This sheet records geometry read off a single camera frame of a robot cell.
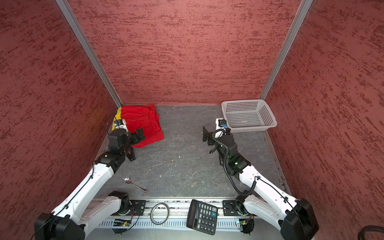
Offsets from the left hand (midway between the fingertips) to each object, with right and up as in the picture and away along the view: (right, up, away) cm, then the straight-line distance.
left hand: (135, 133), depth 81 cm
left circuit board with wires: (-3, -46, -9) cm, 47 cm away
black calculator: (+37, -40, -10) cm, 55 cm away
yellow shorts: (-25, +9, +29) cm, 39 cm away
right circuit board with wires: (+59, -44, -10) cm, 75 cm away
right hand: (+41, +3, -5) cm, 42 cm away
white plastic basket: (+73, +11, +25) cm, 78 cm away
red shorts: (-4, +9, +25) cm, 27 cm away
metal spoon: (-4, -26, 0) cm, 27 cm away
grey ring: (+16, -39, -8) cm, 43 cm away
